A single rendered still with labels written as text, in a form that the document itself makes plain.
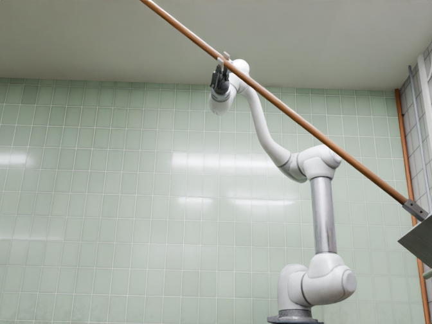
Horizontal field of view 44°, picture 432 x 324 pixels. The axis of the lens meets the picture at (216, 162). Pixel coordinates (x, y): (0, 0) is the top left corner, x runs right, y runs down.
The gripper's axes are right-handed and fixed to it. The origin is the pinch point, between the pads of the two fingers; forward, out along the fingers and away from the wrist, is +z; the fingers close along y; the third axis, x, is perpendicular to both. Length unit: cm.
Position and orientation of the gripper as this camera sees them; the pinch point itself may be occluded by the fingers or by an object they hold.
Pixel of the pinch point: (223, 61)
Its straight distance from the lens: 227.0
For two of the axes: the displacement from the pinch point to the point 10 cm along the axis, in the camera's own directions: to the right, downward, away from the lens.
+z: 0.4, -4.0, -9.2
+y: -6.7, 6.7, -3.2
